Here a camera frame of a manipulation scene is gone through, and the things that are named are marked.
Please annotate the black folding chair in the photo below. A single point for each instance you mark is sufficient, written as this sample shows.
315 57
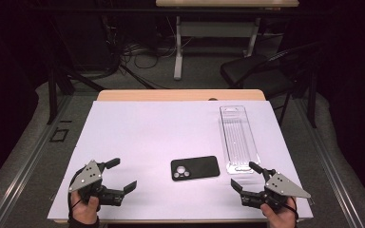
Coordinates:
253 74

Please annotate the person's right hand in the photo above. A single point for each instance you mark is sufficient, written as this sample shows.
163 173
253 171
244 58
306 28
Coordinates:
282 218

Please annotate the white-legged wooden desk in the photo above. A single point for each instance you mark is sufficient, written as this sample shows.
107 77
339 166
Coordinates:
178 57

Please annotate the metal floor rail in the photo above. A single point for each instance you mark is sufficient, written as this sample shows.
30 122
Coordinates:
331 171
27 171

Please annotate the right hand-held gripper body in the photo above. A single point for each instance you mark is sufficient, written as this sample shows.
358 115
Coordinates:
280 185

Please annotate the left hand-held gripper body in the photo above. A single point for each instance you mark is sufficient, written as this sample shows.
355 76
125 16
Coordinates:
87 177

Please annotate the black metal stand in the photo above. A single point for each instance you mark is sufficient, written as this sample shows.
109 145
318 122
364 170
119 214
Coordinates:
52 95

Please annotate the person's left hand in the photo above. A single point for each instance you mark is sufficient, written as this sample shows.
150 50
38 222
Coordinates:
84 210

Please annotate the clear plastic packaging tray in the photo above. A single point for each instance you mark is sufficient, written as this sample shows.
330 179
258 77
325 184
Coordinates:
237 139

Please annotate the black phone case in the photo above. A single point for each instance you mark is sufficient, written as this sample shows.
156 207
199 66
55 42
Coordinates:
199 167

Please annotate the white table mat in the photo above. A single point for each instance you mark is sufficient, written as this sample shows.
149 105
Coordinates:
139 133

